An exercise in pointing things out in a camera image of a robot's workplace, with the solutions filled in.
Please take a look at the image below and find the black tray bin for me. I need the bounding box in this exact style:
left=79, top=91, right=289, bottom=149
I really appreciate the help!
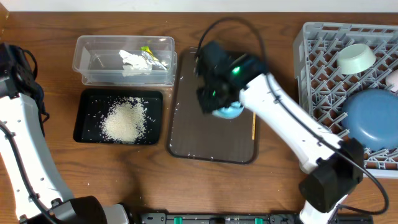
left=73, top=88, right=163, bottom=145

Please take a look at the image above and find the pink cup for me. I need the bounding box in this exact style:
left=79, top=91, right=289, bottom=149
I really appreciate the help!
left=385, top=70, right=398, bottom=93

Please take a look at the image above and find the wooden chopstick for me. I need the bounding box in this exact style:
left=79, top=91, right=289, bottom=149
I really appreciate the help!
left=252, top=113, right=256, bottom=140

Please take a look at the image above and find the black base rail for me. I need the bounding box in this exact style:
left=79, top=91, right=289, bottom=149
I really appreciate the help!
left=139, top=212, right=374, bottom=224

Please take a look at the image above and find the white tissue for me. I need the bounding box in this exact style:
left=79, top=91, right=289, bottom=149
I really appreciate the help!
left=119, top=50, right=152, bottom=77

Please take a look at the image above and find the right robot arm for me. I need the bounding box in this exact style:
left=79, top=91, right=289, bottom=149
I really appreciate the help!
left=195, top=52, right=364, bottom=223

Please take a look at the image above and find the yellow green snack wrapper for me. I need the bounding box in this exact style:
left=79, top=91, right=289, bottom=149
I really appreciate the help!
left=141, top=46, right=167, bottom=70

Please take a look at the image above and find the light blue bowl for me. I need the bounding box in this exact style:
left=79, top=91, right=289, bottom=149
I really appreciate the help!
left=212, top=101, right=244, bottom=119

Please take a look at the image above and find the brown serving tray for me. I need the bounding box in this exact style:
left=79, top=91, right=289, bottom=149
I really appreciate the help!
left=165, top=47, right=258, bottom=165

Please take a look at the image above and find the grey dishwasher rack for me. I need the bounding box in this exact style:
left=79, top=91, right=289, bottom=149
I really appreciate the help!
left=293, top=22, right=397, bottom=179

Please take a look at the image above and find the white rice pile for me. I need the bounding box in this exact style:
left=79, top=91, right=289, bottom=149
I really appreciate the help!
left=100, top=96, right=146, bottom=144

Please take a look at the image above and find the dark blue plate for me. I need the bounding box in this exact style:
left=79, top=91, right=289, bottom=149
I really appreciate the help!
left=341, top=89, right=397, bottom=151

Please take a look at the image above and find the mint green bowl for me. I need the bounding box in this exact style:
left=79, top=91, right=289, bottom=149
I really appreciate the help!
left=336, top=44, right=376, bottom=75

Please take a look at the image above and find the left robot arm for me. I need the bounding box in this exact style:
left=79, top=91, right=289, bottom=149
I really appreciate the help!
left=1, top=43, right=133, bottom=223

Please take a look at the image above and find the clear plastic bin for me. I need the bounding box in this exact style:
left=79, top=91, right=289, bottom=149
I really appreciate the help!
left=72, top=35, right=177, bottom=86

